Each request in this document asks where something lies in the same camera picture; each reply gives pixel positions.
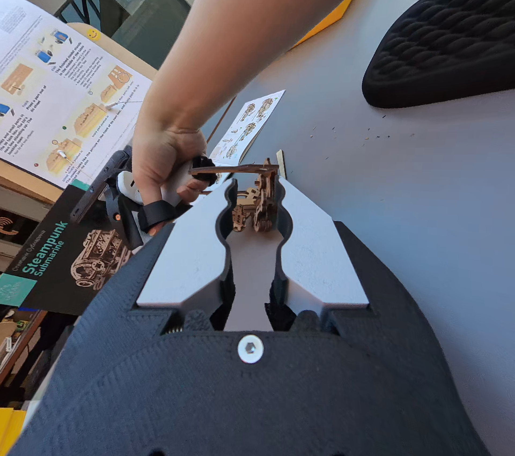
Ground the wooden mechanical model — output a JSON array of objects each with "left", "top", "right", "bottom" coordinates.
[{"left": 189, "top": 158, "right": 281, "bottom": 234}]

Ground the person's right forearm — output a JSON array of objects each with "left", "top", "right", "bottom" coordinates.
[{"left": 155, "top": 0, "right": 396, "bottom": 136}]

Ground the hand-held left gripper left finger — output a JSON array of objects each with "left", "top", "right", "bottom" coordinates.
[{"left": 136, "top": 179, "right": 240, "bottom": 310}]

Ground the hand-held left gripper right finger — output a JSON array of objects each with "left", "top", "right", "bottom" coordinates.
[{"left": 270, "top": 176, "right": 371, "bottom": 310}]

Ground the yellow plastic bin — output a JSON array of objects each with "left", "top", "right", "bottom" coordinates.
[{"left": 292, "top": 0, "right": 361, "bottom": 49}]

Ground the printed instruction sheet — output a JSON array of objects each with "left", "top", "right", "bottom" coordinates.
[{"left": 0, "top": 0, "right": 152, "bottom": 190}]

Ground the dark glass window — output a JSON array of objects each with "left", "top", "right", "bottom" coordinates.
[{"left": 54, "top": 0, "right": 192, "bottom": 71}]

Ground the assembly instruction booklet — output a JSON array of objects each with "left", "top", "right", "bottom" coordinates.
[{"left": 209, "top": 89, "right": 287, "bottom": 168}]

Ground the person's right hand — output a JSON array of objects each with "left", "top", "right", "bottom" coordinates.
[{"left": 131, "top": 123, "right": 208, "bottom": 236}]

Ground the black model kit box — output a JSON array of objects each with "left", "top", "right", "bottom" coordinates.
[{"left": 0, "top": 178, "right": 136, "bottom": 317}]

